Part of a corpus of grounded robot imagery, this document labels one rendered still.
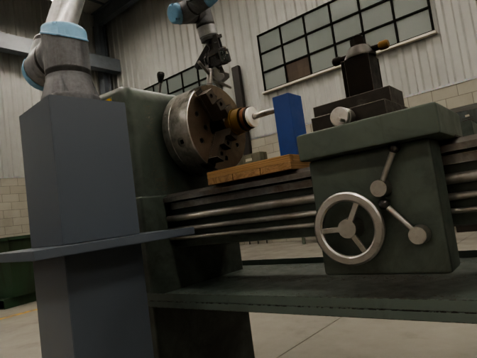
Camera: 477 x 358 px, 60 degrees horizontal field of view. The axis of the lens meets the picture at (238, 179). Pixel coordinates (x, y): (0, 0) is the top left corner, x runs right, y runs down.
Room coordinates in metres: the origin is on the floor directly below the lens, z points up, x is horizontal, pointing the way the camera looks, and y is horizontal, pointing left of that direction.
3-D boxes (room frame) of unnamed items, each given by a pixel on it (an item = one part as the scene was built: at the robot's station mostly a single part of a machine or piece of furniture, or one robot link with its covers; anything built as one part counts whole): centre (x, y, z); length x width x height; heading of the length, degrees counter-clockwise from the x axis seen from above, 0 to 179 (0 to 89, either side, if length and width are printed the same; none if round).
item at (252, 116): (1.33, -0.12, 1.08); 0.13 x 0.07 x 0.07; 52
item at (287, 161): (1.32, -0.13, 0.89); 0.36 x 0.30 x 0.04; 142
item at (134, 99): (1.72, 0.42, 1.06); 0.59 x 0.48 x 0.39; 52
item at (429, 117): (1.05, -0.42, 0.90); 0.53 x 0.30 x 0.06; 142
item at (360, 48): (1.05, -0.36, 1.14); 0.08 x 0.08 x 0.03
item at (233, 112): (1.40, -0.03, 1.08); 0.09 x 0.09 x 0.09; 52
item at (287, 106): (1.28, -0.19, 1.00); 0.08 x 0.06 x 0.23; 142
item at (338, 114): (0.90, -0.24, 0.95); 0.07 x 0.04 x 0.04; 142
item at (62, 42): (1.08, 0.42, 1.27); 0.13 x 0.12 x 0.14; 44
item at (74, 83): (1.08, 0.41, 1.15); 0.15 x 0.15 x 0.10
